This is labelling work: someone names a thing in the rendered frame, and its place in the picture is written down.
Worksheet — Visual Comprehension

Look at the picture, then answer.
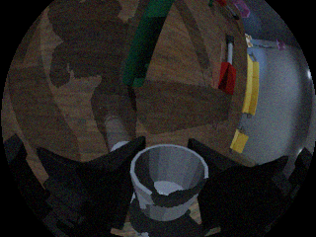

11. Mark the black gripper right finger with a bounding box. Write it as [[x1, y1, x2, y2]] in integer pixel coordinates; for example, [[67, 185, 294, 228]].
[[187, 138, 288, 230]]

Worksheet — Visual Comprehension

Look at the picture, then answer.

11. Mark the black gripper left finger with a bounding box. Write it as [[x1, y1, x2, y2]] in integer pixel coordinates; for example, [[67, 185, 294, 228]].
[[36, 135, 145, 230]]

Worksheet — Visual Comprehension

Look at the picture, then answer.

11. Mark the grey metal cup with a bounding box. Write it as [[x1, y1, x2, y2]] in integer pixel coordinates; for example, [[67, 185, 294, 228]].
[[129, 145, 209, 237]]

